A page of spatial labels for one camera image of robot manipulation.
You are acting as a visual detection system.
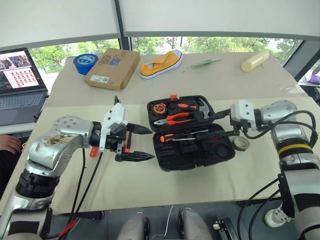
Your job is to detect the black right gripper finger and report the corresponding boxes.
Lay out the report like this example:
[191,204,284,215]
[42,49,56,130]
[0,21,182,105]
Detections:
[199,108,232,124]
[199,129,240,139]

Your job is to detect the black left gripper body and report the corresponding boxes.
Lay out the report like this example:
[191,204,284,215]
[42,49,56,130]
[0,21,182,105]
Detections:
[105,123,134,161]

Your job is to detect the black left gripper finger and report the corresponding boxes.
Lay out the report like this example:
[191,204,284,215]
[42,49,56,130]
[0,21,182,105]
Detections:
[115,150,156,164]
[126,122,153,136]

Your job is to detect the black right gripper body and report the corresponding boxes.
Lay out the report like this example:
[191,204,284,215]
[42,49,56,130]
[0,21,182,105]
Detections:
[229,119,251,137]

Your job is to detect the black plastic tool case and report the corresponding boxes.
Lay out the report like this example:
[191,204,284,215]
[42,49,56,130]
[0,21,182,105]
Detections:
[146,94,237,172]

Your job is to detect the bystander bare hand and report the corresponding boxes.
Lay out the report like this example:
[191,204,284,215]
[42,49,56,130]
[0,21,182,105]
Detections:
[0,134,23,155]

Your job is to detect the orange black tape measure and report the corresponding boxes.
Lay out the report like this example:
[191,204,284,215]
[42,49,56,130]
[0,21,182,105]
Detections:
[152,102,168,116]

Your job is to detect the beige table cover sheet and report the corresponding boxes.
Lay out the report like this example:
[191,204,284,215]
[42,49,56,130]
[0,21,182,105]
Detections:
[0,96,320,216]

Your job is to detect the green plastic comb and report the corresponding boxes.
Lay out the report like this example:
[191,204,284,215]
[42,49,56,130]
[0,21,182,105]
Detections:
[190,57,223,69]

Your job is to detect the clear plastic wrapper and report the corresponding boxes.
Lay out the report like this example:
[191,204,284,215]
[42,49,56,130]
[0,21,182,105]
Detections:
[278,84,301,95]

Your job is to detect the cream plastic bottle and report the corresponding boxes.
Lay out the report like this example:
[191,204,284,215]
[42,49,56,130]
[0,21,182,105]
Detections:
[240,49,271,74]

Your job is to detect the yellow canvas sneaker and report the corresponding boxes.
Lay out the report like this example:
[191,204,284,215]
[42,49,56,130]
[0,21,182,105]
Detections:
[139,49,184,81]

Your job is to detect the brown cardboard package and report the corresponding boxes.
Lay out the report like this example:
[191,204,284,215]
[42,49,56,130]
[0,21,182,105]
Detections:
[83,47,142,91]

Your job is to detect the grey rounded robot leg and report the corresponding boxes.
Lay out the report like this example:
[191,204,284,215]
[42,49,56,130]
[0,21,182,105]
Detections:
[116,211,151,240]
[178,208,214,240]

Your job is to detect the blue tape roll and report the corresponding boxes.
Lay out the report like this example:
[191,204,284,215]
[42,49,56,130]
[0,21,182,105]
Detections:
[72,52,99,76]

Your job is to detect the purple object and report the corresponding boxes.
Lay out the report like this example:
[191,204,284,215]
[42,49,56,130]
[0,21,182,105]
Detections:
[308,65,320,85]

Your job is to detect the black power strip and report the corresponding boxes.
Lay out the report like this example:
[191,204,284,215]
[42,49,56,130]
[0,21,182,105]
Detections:
[213,216,241,240]

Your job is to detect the round white floor socket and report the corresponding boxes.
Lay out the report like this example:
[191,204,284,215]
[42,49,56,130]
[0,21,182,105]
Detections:
[264,206,293,228]

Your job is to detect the grey laptop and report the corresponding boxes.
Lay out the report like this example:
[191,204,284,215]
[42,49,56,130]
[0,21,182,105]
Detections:
[0,47,50,127]

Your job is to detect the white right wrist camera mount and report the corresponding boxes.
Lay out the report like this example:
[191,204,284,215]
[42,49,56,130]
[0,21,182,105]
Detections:
[229,100,259,131]

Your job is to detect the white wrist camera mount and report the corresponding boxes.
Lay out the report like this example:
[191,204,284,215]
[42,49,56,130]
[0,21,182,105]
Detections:
[229,100,259,131]
[99,102,129,153]

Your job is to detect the claw hammer black orange handle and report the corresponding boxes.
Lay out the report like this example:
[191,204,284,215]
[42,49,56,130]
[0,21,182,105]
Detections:
[171,97,214,120]

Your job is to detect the black handled screwdriver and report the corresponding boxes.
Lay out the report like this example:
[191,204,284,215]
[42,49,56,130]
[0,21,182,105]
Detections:
[174,129,227,141]

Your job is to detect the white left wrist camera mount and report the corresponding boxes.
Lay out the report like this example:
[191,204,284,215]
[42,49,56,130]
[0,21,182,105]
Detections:
[99,102,129,153]

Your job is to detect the orange handled screwdriver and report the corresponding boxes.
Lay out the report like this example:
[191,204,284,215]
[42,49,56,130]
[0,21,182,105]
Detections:
[159,133,197,144]

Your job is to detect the orange handled pliers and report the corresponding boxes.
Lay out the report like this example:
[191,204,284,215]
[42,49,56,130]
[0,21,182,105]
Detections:
[153,112,191,127]

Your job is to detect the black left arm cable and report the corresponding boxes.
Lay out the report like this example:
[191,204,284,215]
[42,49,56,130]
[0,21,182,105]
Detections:
[69,146,104,222]

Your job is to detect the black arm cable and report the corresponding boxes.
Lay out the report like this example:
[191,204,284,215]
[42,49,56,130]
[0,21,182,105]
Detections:
[243,109,317,151]
[69,146,104,222]

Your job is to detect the thin white cable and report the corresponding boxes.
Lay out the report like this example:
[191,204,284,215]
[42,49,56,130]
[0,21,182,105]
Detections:
[152,204,175,238]

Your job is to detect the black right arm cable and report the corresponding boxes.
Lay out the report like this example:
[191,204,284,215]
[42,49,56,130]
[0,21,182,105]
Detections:
[243,109,317,151]

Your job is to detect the black floor cable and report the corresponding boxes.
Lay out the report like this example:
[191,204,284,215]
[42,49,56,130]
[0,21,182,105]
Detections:
[236,177,285,240]

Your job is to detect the dark window frame post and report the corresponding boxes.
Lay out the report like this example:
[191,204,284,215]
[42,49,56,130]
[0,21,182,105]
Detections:
[114,0,133,52]

